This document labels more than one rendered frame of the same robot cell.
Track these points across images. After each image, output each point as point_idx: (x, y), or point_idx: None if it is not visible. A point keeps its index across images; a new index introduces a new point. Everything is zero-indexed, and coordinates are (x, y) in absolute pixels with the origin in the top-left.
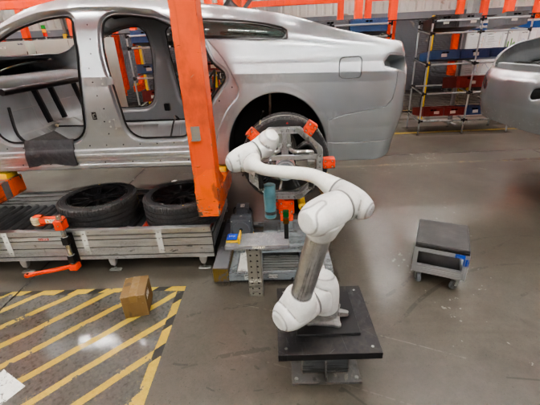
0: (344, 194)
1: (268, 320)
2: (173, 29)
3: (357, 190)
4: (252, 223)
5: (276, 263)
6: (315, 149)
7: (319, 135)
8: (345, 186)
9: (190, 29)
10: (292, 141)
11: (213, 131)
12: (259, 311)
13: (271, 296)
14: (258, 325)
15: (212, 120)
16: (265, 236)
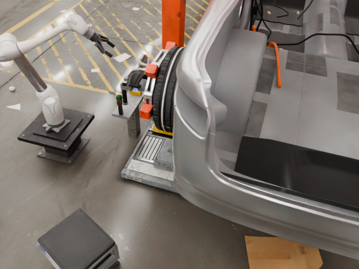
0: (2, 40)
1: (105, 133)
2: None
3: (3, 47)
4: None
5: (153, 144)
6: (133, 82)
7: (155, 86)
8: (8, 43)
9: None
10: None
11: (172, 26)
12: (115, 131)
13: (125, 139)
14: (104, 128)
15: (174, 17)
16: (130, 105)
